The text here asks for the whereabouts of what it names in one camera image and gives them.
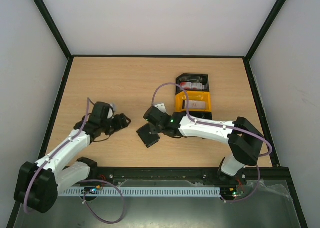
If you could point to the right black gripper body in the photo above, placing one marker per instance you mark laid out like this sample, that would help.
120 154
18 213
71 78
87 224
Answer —
151 130

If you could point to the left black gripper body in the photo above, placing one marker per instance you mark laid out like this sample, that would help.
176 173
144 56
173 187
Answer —
113 127

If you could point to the black leather card holder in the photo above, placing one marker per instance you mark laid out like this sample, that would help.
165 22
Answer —
148 135

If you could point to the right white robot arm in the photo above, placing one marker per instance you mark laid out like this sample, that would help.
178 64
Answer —
246 143

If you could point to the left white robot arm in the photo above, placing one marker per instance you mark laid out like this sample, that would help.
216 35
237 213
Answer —
39 183

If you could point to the white patterned card stack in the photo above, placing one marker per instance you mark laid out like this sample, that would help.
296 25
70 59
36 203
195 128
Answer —
194 104

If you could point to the red dotted card stack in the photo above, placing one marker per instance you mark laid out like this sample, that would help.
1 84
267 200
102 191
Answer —
192 86

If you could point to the black bin with teal cards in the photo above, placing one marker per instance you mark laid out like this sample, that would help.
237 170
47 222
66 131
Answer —
177 116

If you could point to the black bin with red cards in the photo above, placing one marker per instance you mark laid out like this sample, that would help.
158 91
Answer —
194 78

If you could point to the yellow bin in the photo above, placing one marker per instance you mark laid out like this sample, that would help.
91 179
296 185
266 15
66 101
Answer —
193 95

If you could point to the light blue cable duct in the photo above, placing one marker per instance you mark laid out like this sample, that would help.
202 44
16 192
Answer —
197 192

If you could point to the black aluminium frame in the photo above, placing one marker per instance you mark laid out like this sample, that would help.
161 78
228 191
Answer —
41 6

